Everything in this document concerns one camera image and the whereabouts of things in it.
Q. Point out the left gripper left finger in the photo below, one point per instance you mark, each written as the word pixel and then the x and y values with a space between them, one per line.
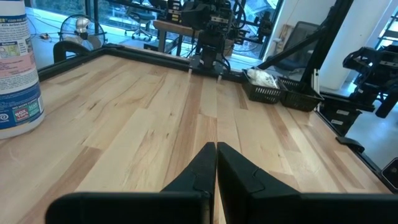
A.
pixel 199 174

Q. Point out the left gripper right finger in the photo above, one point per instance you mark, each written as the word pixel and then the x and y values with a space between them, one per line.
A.
pixel 242 177

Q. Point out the vanity pack clear bag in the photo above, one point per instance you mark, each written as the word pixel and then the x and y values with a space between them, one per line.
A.
pixel 262 78

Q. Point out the neighbouring black robot arm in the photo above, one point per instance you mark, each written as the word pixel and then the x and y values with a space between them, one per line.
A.
pixel 373 71

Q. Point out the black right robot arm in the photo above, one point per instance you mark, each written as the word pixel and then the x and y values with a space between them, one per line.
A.
pixel 213 34

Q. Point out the black mesh bin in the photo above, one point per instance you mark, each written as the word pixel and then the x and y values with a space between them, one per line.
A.
pixel 300 99
pixel 264 95

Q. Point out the black base box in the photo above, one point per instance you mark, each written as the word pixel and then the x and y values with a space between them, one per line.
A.
pixel 340 115

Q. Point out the grey chair back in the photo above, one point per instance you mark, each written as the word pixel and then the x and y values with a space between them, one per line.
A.
pixel 298 43

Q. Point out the wooden table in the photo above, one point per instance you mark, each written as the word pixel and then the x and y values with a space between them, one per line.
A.
pixel 174 31

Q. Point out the office chair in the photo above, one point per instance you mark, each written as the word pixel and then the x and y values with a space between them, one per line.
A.
pixel 140 21

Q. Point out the black floor fan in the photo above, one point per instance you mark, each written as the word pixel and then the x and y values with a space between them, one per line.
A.
pixel 82 31

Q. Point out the white wipes canister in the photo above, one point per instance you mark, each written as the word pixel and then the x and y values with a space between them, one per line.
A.
pixel 18 71

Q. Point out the black table frame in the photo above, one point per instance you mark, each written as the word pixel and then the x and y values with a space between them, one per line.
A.
pixel 140 57

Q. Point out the black rig post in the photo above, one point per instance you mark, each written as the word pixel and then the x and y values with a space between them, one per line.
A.
pixel 326 37

